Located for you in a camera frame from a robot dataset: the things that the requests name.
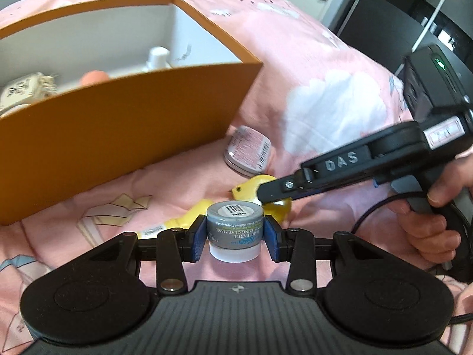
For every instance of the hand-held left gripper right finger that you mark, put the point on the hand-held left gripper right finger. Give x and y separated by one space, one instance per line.
272 238

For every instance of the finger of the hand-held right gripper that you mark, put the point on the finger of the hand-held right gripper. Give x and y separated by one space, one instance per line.
281 188

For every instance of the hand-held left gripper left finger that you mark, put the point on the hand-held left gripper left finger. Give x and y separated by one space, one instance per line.
197 238

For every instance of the yellow duck toy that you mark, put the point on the yellow duck toy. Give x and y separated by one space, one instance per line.
247 190

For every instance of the grey jar with white lid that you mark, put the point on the grey jar with white lid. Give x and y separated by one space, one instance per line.
234 225

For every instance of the orange cardboard box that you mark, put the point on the orange cardboard box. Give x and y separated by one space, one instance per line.
129 118

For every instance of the person's right hand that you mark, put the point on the person's right hand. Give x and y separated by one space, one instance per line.
432 236

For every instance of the grey tin with pink label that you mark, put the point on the grey tin with pink label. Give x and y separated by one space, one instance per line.
245 148

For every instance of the dark wardrobe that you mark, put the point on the dark wardrobe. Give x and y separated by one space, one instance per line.
388 7

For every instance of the pink printed blanket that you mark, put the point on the pink printed blanket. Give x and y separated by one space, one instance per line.
332 107

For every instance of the white bottle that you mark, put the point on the white bottle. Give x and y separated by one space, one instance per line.
159 57

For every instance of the peach round ball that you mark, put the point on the peach round ball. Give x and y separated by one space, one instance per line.
94 77

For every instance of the beige knitted item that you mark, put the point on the beige knitted item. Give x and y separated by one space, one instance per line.
48 83

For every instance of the white labelled packet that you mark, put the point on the white labelled packet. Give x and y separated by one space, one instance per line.
18 92

